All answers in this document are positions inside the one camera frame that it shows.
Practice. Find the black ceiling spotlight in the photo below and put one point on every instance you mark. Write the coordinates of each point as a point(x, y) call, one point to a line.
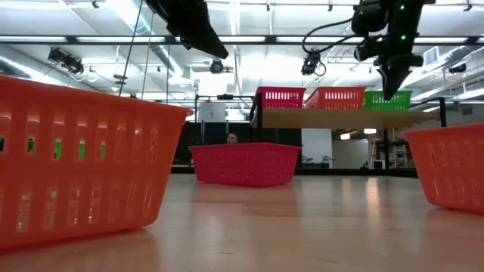
point(311, 62)
point(216, 66)
point(457, 68)
point(56, 54)
point(73, 66)

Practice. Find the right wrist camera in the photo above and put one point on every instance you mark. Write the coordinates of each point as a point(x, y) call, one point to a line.
point(368, 49)

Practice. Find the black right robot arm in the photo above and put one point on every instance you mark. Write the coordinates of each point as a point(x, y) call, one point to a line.
point(368, 17)

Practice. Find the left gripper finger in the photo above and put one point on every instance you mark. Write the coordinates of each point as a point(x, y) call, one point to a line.
point(208, 43)

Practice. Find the long ceiling light strip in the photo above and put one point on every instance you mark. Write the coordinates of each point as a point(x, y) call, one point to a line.
point(442, 39)
point(246, 39)
point(295, 39)
point(34, 39)
point(121, 39)

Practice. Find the white air vent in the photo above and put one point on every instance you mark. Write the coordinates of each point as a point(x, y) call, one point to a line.
point(432, 56)

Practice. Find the red plastic basket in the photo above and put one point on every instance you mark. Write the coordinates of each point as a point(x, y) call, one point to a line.
point(280, 90)
point(246, 148)

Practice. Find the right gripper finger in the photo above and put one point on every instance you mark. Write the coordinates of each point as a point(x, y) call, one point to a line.
point(391, 81)

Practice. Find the black partition panel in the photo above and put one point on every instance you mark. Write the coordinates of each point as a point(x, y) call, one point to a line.
point(211, 132)

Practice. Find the silver ventilation duct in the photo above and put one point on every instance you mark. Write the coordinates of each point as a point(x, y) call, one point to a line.
point(140, 22)

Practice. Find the wooden shelf with black frame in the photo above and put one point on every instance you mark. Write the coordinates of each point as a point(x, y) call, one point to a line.
point(340, 119)

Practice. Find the person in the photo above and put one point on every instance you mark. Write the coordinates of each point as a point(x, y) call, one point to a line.
point(232, 138)

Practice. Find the green plastic basket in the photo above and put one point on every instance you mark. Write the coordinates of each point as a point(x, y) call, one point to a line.
point(57, 149)
point(371, 93)

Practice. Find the black overhead crossbar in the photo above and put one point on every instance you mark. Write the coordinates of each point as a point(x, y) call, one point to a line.
point(270, 39)

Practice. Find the orange plastic basket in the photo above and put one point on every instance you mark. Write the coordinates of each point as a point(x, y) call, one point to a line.
point(94, 102)
point(336, 89)
point(453, 136)

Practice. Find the black aluminium table frame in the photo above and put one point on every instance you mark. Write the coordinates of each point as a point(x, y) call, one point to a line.
point(340, 172)

